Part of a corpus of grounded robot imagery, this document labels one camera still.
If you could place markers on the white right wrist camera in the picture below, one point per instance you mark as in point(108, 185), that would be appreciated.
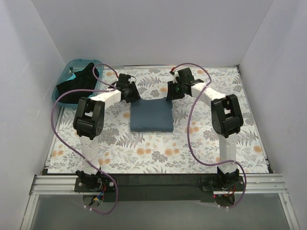
point(175, 75)

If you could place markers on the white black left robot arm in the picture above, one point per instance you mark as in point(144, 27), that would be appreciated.
point(89, 123)

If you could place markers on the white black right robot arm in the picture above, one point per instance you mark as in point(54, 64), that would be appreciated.
point(226, 115)

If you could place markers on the black t shirt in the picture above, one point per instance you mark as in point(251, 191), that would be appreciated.
point(83, 79)

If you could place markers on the floral table mat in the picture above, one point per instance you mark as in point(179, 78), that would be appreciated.
point(123, 151)

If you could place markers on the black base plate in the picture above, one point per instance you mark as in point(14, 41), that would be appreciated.
point(156, 187)

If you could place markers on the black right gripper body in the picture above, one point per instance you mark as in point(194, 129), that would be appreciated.
point(170, 91)

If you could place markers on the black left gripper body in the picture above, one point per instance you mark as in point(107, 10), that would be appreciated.
point(134, 93)

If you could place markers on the blue-grey t shirt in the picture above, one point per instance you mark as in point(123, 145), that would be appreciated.
point(151, 116)

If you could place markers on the aluminium frame rail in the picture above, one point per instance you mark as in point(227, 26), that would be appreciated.
point(267, 183)

